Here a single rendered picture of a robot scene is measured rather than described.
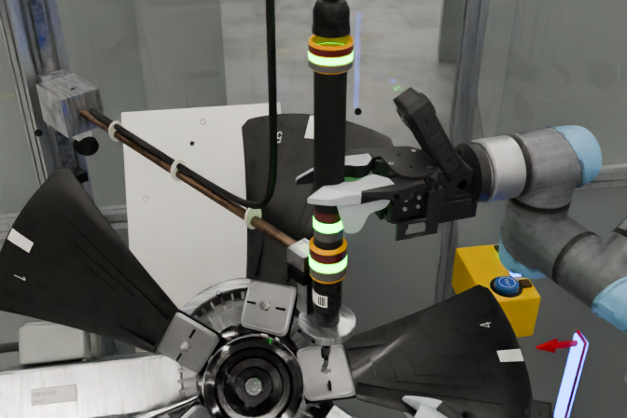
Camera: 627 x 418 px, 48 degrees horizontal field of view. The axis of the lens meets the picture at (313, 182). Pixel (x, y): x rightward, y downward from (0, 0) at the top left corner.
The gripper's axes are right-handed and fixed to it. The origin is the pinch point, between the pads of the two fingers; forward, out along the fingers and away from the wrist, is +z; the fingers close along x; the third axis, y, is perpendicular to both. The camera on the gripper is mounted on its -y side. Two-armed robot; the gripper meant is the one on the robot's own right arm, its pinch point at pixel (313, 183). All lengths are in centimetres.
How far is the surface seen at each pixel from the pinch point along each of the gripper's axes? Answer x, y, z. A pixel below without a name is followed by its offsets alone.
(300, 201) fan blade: 12.1, 10.0, -2.5
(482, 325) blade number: -0.8, 26.2, -24.2
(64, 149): 61, 23, 27
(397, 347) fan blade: -0.1, 27.3, -12.0
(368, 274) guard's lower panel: 65, 70, -37
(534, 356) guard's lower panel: 57, 105, -87
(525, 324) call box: 14, 45, -44
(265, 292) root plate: 8.2, 20.6, 3.5
